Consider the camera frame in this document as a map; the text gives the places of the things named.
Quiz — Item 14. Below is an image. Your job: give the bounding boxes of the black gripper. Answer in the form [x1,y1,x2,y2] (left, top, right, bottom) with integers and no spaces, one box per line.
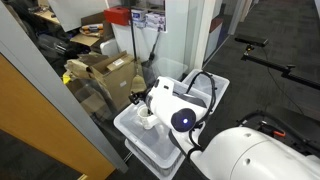
[129,90,150,105]

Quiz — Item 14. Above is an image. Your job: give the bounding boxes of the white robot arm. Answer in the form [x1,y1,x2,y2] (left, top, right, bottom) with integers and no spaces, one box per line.
[129,76,320,180]

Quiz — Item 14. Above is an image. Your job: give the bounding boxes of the white paper cup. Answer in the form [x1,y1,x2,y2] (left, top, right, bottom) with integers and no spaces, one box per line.
[137,105,159,129]

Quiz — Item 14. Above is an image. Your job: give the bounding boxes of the brown cardboard box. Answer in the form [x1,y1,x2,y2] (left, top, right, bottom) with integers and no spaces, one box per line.
[66,51,141,110]

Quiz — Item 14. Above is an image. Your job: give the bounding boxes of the large clear plastic bin lid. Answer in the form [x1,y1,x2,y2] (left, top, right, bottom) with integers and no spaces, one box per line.
[114,77,211,169]

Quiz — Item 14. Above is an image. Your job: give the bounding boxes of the small clear plastic bin lid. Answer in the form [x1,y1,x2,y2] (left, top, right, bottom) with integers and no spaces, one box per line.
[182,69,230,114]

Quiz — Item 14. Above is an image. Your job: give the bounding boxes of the white tissue boxes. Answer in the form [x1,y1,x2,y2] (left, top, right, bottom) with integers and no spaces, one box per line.
[131,9,166,31]

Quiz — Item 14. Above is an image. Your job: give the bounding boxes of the clear plastic storage bin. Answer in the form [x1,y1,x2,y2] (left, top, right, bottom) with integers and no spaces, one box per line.
[125,135,185,180]

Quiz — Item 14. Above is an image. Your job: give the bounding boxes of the red box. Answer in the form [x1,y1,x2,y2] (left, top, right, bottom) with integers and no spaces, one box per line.
[104,6,129,26]

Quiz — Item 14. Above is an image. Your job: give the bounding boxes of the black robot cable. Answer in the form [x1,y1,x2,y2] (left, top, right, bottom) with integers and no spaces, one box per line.
[168,70,218,158]

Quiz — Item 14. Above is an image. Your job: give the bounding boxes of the black camera on boom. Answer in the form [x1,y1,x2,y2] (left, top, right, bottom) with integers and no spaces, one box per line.
[234,33,320,91]

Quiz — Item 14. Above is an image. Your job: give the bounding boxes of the orange handled clamp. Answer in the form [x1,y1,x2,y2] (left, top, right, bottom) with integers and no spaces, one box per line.
[259,121,286,137]

